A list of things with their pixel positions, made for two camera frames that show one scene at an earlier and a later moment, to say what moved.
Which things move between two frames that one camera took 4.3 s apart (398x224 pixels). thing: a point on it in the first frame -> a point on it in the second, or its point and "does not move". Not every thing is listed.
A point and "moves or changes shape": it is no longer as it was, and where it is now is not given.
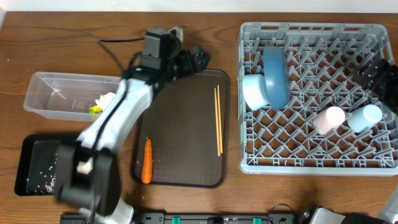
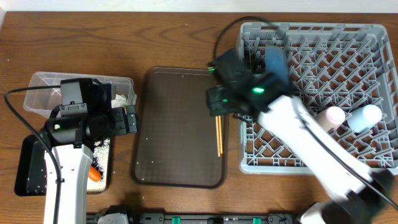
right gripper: x=380 y=87 -> x=215 y=109
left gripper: x=191 y=67 -> x=124 y=127
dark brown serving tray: x=180 y=120 does not move
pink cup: x=328 y=119 does not move
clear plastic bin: x=68 y=97 does not move
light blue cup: x=364 y=118 does not move
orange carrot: x=147 y=167 moves or changes shape
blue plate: x=277 y=76 does not move
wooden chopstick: x=219 y=119 does not move
